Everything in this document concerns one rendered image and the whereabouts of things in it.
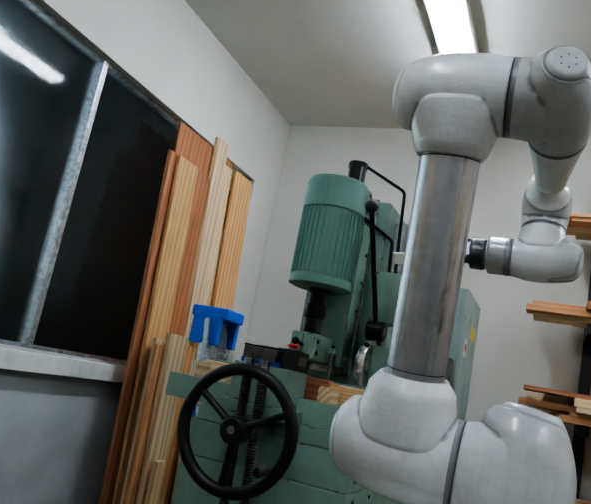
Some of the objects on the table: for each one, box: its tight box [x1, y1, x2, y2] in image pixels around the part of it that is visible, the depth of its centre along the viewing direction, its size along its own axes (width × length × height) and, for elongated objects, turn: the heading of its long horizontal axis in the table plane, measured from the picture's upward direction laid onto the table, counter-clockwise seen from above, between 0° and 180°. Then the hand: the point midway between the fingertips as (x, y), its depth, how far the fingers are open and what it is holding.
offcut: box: [317, 386, 340, 405], centre depth 158 cm, size 4×4×4 cm
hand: (404, 246), depth 165 cm, fingers open, 13 cm apart
